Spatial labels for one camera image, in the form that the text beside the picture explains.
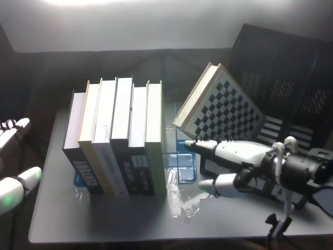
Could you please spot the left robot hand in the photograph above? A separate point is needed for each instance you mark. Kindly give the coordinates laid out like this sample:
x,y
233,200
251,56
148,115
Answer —
x,y
13,190

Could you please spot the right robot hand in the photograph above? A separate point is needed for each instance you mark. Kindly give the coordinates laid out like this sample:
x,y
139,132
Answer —
x,y
239,153

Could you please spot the checkered cover book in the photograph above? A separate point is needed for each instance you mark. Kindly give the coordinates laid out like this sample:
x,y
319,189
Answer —
x,y
223,112

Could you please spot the clear plastic film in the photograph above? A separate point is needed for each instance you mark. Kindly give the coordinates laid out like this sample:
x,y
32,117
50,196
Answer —
x,y
187,203

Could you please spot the black mesh file rack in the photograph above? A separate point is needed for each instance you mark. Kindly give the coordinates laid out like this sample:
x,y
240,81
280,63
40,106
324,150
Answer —
x,y
286,65

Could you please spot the black book with grey label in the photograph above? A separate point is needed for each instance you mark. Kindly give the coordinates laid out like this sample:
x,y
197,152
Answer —
x,y
138,117

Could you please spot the white spine book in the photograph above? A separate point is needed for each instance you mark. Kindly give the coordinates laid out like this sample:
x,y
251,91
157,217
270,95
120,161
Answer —
x,y
104,112

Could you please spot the black backdrop cloth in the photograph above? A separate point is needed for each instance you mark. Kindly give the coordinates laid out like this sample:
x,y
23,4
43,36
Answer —
x,y
39,73

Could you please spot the white backdrop sheet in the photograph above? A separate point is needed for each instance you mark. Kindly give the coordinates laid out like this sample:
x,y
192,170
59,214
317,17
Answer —
x,y
130,26

